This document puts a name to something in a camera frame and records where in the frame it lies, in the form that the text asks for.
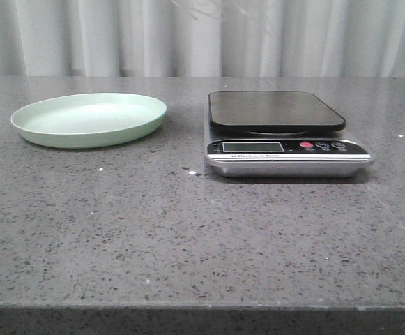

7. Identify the white vermicelli noodle bundle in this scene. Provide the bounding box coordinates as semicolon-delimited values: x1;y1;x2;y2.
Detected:
171;1;278;34

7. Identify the black silver kitchen scale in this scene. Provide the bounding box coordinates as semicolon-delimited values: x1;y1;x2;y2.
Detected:
204;91;374;178

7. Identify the light green plastic plate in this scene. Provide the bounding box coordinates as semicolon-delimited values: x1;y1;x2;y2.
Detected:
11;93;167;149

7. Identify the white pleated curtain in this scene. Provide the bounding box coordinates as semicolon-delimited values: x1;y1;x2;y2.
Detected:
0;1;405;77

